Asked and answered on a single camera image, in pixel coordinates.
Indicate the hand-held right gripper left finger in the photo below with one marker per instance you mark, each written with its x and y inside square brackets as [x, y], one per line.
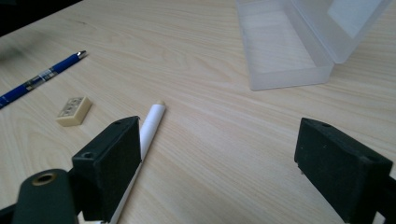
[106, 168]

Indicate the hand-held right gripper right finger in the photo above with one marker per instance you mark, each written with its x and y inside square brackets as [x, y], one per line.
[342, 168]

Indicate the white pen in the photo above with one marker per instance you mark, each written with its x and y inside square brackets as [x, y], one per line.
[152, 124]

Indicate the beige eraser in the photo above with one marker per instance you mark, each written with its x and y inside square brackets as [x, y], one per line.
[74, 112]

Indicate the clear plastic pencil case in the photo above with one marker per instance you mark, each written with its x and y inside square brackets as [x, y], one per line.
[280, 46]

